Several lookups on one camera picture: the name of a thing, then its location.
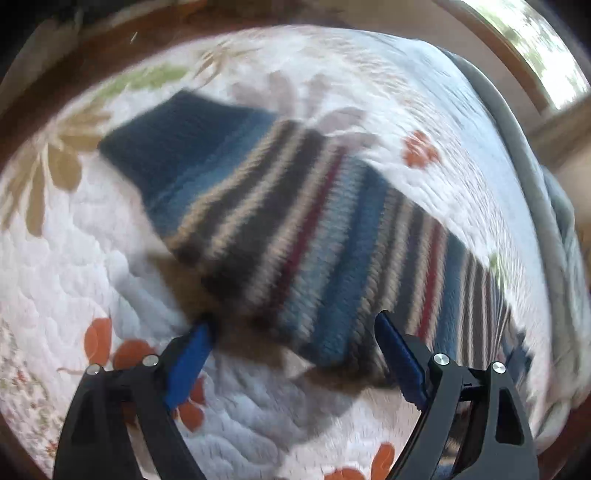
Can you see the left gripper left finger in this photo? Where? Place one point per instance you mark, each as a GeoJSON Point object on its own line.
{"type": "Point", "coordinates": [95, 442]}

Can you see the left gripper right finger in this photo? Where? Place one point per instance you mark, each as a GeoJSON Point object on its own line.
{"type": "Point", "coordinates": [495, 440]}

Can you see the blue striped knit sweater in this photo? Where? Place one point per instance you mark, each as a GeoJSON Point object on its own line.
{"type": "Point", "coordinates": [288, 231]}

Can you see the grey rumpled duvet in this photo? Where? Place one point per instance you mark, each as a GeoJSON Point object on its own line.
{"type": "Point", "coordinates": [553, 216]}

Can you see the floral quilted bedspread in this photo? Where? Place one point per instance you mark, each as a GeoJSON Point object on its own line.
{"type": "Point", "coordinates": [86, 279]}

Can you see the wooden framed window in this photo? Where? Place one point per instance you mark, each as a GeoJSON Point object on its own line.
{"type": "Point", "coordinates": [531, 49]}

